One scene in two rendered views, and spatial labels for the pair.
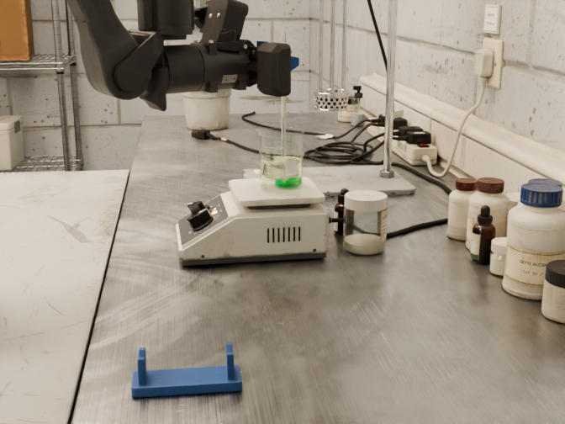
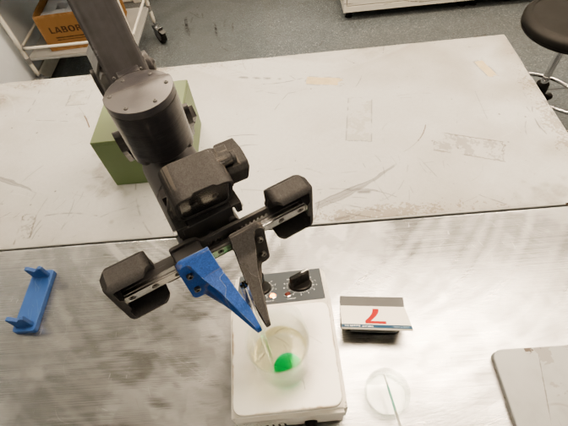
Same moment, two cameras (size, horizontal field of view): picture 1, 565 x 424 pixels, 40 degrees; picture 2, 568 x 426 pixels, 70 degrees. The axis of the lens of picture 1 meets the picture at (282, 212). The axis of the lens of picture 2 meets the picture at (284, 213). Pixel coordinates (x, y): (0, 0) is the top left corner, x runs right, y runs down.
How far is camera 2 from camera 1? 1.12 m
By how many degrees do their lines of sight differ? 83
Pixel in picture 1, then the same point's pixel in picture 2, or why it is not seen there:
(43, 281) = not seen: hidden behind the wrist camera
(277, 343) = (69, 361)
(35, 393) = (64, 227)
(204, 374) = (30, 309)
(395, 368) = not seen: outside the picture
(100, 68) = not seen: hidden behind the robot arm
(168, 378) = (35, 289)
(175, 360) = (73, 292)
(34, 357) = (107, 218)
